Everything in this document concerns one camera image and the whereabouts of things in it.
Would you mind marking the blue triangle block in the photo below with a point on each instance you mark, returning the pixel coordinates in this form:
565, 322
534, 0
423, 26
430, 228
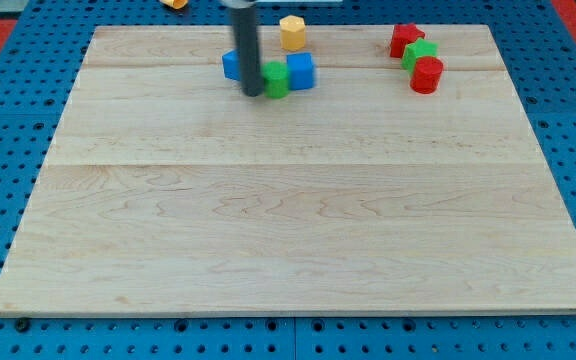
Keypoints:
230, 63

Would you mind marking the blue cube block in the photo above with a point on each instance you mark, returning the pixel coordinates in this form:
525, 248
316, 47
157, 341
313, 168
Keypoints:
301, 68

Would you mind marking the light wooden board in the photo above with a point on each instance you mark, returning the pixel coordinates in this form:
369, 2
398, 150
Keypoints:
166, 192

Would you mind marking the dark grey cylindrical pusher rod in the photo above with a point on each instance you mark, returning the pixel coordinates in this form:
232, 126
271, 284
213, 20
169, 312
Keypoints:
245, 32

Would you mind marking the red star block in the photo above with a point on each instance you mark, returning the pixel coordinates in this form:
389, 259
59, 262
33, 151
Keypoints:
402, 35

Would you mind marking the yellow hexagon block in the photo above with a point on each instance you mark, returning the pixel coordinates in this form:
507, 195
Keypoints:
292, 33

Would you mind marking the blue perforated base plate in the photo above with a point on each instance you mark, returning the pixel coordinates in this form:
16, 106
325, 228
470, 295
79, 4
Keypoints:
38, 65

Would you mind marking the red cylinder block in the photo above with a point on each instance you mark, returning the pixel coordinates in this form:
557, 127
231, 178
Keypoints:
426, 75

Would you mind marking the green cylinder block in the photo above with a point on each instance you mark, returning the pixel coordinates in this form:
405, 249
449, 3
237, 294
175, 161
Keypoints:
276, 79

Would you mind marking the yellow block at edge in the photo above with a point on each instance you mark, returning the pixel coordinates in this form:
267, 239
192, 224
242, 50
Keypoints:
175, 4

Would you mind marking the green star block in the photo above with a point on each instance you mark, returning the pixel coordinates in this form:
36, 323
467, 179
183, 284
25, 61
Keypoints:
416, 50

